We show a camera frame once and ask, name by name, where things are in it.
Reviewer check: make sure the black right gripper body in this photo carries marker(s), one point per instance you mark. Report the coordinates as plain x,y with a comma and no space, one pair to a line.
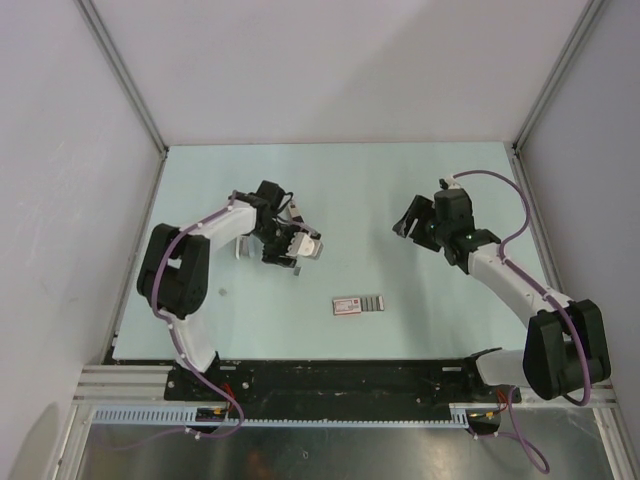
424,232

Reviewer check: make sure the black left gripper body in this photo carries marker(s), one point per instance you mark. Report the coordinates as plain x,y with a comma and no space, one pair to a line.
277,238

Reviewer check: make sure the red white staple box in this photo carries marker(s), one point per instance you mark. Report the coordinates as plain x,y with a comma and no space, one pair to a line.
357,305

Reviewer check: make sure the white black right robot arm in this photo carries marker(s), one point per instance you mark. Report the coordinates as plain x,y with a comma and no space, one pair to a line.
565,348

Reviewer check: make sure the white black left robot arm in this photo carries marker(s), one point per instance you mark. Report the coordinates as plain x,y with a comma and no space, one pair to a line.
174,274

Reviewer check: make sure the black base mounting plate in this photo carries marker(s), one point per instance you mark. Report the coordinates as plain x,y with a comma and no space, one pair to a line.
340,389

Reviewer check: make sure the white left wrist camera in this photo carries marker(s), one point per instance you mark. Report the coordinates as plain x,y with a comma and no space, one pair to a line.
304,245

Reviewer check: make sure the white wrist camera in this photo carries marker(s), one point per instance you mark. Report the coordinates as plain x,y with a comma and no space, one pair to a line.
449,182
304,245

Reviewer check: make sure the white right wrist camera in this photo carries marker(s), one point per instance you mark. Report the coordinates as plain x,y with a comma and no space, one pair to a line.
449,182

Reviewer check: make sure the white slotted cable duct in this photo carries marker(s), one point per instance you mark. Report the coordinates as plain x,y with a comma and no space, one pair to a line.
183,416

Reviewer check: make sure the aluminium frame rail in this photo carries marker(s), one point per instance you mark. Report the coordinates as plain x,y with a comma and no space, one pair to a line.
570,383

